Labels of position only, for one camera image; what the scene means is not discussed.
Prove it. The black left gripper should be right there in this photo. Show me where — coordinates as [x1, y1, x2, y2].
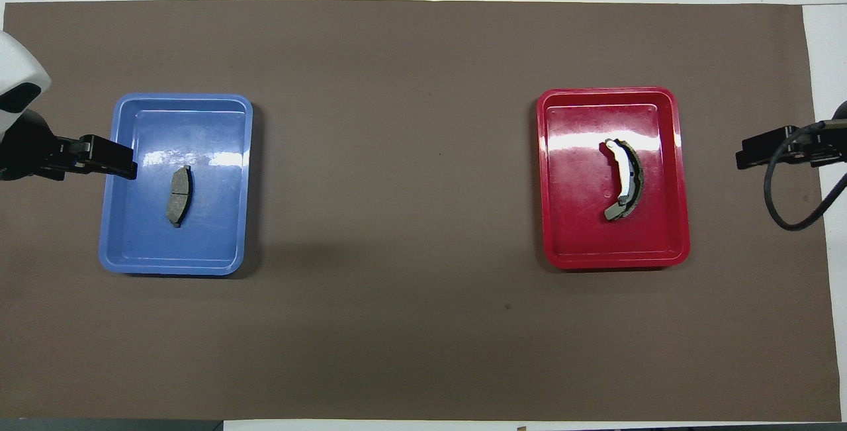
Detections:
[0, 110, 138, 181]

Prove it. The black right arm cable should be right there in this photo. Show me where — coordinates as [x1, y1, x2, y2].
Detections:
[764, 120, 847, 232]

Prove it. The blue plastic tray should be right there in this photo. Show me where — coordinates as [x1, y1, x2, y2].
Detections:
[98, 92, 254, 277]

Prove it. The brown table mat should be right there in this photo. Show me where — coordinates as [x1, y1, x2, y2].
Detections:
[0, 0, 841, 422]

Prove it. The gray brake pad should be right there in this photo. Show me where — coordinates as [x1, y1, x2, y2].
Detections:
[166, 165, 195, 228]

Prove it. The red plastic tray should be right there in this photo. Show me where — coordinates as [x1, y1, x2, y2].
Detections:
[536, 86, 691, 270]

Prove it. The curved metal brake shoe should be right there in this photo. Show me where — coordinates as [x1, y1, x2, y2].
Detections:
[599, 138, 646, 222]

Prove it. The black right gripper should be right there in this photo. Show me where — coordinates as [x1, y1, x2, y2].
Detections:
[736, 123, 847, 170]

